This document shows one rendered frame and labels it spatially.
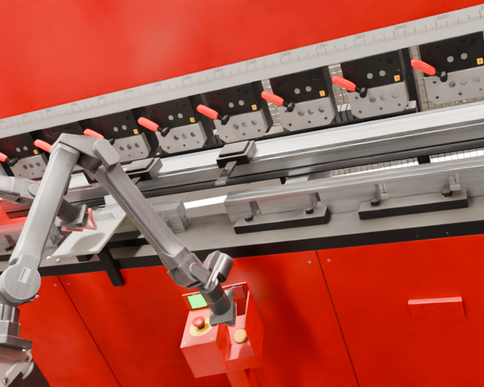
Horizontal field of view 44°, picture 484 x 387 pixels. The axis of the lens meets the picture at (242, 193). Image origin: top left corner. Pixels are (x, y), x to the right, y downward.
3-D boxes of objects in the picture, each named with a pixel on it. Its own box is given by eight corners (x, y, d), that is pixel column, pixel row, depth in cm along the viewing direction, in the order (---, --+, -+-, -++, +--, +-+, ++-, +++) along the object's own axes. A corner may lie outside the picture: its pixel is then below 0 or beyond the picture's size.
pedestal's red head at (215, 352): (194, 378, 170) (172, 332, 162) (203, 339, 183) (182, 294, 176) (261, 366, 165) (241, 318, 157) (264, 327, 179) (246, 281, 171)
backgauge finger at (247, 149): (205, 190, 198) (200, 177, 196) (227, 154, 219) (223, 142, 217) (237, 186, 193) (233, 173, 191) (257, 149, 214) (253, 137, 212)
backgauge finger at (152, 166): (107, 205, 213) (101, 193, 211) (137, 170, 234) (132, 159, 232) (135, 201, 209) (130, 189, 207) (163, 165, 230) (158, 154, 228)
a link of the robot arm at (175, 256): (73, 161, 150) (89, 144, 142) (90, 151, 154) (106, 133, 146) (178, 292, 154) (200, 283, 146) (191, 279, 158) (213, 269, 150)
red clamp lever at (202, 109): (197, 106, 168) (227, 121, 168) (201, 100, 171) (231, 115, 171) (194, 111, 169) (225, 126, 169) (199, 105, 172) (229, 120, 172)
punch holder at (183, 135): (164, 154, 185) (144, 106, 178) (174, 142, 192) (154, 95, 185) (207, 147, 179) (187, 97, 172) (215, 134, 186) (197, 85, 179)
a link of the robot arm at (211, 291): (192, 289, 152) (210, 291, 149) (202, 267, 156) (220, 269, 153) (201, 304, 156) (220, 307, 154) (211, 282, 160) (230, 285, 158)
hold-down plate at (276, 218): (236, 234, 189) (233, 226, 187) (240, 225, 193) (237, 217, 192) (326, 223, 177) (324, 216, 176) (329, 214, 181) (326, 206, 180)
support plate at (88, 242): (52, 258, 189) (51, 256, 189) (91, 213, 210) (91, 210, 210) (98, 253, 182) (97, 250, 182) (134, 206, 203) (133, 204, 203)
